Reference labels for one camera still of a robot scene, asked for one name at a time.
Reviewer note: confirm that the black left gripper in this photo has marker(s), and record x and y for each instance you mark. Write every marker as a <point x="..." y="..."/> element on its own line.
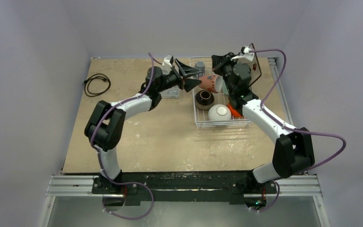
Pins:
<point x="185" y="71"/>

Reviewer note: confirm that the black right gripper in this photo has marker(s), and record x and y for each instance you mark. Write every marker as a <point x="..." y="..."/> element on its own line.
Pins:
<point x="218" y="62"/>

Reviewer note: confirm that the grey printed mug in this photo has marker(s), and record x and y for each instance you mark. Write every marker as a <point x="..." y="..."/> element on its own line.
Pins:
<point x="199" y="65"/>

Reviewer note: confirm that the pink flowered mug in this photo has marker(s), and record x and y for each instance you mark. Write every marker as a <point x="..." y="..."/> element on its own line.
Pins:
<point x="211" y="83"/>

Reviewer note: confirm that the brown rimmed beige bowl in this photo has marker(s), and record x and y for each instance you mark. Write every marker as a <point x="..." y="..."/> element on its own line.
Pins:
<point x="204" y="100"/>

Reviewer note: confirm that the square floral plate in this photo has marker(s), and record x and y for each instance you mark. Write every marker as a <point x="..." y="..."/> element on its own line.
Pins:
<point x="255" y="68"/>

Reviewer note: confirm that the white bowl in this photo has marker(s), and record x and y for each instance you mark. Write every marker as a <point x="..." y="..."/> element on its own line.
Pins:
<point x="219" y="115"/>

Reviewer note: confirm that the orange bowl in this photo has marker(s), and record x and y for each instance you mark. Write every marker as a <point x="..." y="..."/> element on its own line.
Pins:
<point x="234" y="113"/>

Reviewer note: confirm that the light green round plate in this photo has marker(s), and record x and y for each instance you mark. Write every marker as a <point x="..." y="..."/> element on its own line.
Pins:
<point x="225" y="90"/>

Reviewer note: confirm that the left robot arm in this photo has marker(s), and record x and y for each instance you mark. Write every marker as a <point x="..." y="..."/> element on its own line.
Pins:
<point x="105" y="125"/>

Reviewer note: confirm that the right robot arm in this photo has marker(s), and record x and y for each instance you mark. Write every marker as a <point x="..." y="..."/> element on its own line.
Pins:
<point x="293" y="151"/>

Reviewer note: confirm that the clear plastic screw box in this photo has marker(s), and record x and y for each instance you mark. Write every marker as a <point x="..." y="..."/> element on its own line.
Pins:
<point x="171" y="93"/>

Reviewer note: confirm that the white wire dish rack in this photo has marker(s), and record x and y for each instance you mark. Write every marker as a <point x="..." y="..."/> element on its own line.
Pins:
<point x="200" y="116"/>

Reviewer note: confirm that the black table edge rail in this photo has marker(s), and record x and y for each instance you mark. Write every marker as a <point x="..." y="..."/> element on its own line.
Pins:
<point x="232" y="187"/>

